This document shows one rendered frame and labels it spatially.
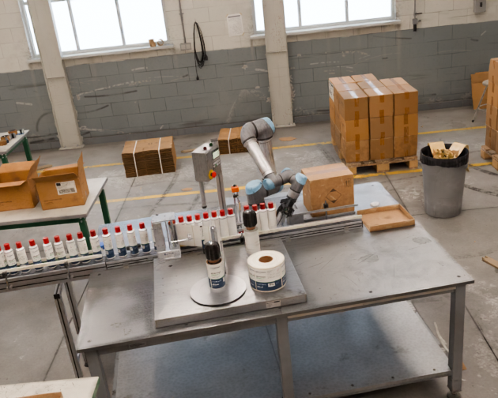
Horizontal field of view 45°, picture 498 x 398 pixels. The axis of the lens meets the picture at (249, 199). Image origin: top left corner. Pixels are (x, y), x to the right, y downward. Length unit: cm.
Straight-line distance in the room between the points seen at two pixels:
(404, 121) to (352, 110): 60
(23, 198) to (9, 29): 457
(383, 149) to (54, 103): 490
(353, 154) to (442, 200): 148
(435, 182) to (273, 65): 381
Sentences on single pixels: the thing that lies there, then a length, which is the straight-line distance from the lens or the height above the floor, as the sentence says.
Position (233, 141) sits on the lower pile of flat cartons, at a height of 17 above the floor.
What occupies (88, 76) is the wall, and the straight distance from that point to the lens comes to 925.
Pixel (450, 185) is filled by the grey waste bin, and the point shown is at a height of 35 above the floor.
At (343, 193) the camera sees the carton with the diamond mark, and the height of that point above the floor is 99.
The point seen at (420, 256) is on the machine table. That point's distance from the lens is 367.
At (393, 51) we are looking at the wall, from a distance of 917.
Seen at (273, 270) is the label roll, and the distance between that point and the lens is 321.
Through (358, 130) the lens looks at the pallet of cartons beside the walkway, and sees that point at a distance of 694.
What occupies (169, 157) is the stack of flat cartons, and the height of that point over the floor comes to 19.
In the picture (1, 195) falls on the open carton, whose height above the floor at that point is 92.
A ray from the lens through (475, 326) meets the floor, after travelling 456.
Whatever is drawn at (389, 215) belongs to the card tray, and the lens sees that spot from 414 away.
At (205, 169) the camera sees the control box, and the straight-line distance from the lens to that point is 367.
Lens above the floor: 262
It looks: 23 degrees down
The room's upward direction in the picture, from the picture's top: 6 degrees counter-clockwise
